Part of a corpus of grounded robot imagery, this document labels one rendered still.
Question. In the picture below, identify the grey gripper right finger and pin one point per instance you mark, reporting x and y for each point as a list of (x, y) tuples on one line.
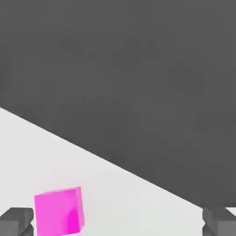
[(219, 221)]

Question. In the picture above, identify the small magenta cube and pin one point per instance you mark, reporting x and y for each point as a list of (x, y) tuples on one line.
[(58, 212)]

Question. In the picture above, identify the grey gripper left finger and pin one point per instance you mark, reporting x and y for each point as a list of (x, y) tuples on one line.
[(15, 219)]

